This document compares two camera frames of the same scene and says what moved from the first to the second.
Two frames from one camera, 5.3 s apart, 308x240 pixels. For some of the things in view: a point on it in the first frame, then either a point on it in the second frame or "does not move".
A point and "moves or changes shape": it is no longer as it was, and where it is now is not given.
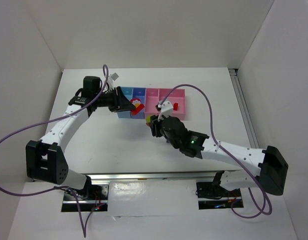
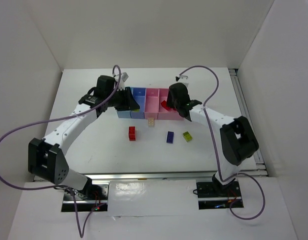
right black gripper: [155, 126] to [172, 100]
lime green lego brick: [148, 119] moves or changes shape
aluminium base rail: [105, 178] does not move
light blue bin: [128, 92] does not move
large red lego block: [137, 102] to [132, 133]
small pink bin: [152, 96] does not move
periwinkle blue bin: [140, 93] does not move
